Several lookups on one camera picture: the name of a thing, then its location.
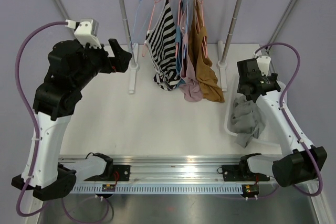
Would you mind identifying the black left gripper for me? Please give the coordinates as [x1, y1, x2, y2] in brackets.
[73, 38, 132, 90]

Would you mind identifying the black white striped tank top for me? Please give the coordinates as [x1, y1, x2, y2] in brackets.
[145, 0, 181, 91]

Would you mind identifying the grey tank top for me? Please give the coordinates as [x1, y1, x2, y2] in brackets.
[230, 96, 266, 148]

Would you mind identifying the pink hanger of teal top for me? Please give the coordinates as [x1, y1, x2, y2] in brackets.
[175, 0, 183, 58]

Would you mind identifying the pink mauve tank top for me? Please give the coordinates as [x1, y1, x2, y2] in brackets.
[179, 3, 204, 102]

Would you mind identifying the light blue wire hanger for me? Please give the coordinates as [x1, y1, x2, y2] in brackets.
[129, 0, 150, 51]

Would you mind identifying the teal blue tank top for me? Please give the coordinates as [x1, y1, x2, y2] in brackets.
[176, 0, 185, 77]

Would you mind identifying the pink hanger of striped top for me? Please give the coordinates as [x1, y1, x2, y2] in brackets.
[142, 0, 176, 60]

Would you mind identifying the blue hanger of pink top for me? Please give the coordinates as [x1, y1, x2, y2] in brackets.
[181, 0, 189, 60]

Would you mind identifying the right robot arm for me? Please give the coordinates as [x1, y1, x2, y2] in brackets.
[237, 58, 327, 187]

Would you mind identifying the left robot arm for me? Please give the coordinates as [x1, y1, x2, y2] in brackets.
[11, 38, 132, 201]

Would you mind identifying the mustard brown tank top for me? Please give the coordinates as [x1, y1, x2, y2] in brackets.
[188, 0, 225, 103]

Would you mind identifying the pink hanger of brown top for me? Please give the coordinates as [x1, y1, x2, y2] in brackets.
[196, 0, 208, 59]

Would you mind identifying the white silver clothes rack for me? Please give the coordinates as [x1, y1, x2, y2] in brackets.
[112, 0, 251, 95]

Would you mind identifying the white plastic basket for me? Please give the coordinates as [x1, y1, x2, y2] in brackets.
[224, 75, 280, 147]

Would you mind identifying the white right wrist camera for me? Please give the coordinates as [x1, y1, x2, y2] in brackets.
[253, 54, 271, 76]

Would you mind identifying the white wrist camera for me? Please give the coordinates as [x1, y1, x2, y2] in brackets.
[253, 54, 271, 76]
[66, 18, 102, 49]

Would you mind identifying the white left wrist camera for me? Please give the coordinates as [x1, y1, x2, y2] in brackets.
[66, 18, 102, 49]

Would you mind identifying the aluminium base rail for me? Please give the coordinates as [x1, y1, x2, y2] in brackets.
[59, 155, 292, 196]

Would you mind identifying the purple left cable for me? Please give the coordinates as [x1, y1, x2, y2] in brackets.
[15, 21, 69, 217]

